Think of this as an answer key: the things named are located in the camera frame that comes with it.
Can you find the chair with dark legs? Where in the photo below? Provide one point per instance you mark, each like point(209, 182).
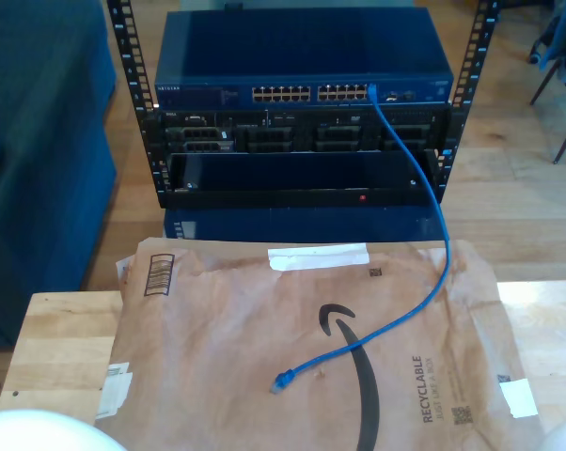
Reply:
point(553, 28)

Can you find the blue sofa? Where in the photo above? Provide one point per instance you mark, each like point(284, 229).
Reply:
point(38, 164)

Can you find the white paper label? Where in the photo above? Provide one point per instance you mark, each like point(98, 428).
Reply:
point(114, 392)

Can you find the blue network switch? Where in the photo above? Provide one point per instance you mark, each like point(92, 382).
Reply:
point(302, 42)

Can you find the black rack frame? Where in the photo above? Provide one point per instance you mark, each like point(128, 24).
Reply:
point(150, 141)

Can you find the black rack server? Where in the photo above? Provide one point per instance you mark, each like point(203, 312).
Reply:
point(302, 117)

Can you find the dark blue flat case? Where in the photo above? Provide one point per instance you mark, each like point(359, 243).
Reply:
point(311, 225)

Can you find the white tape strip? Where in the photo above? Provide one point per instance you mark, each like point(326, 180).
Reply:
point(518, 397)
point(318, 256)

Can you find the brown paper mailer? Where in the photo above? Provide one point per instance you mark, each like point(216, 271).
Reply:
point(240, 329)

